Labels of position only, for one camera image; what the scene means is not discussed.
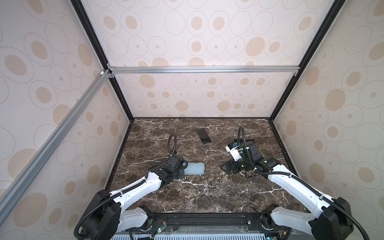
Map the light blue case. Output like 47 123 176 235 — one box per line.
184 163 205 176

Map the black phone grey edge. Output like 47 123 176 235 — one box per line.
197 128 212 145

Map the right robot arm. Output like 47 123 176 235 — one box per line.
221 140 369 240

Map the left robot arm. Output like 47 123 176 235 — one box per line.
74 154 188 240

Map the black base frame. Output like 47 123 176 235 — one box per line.
77 212 337 240

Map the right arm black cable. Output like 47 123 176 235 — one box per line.
236 125 370 240

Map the horizontal aluminium rail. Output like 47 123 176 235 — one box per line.
110 65 300 74

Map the left slanted aluminium rail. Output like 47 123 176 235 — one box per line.
1 69 112 225

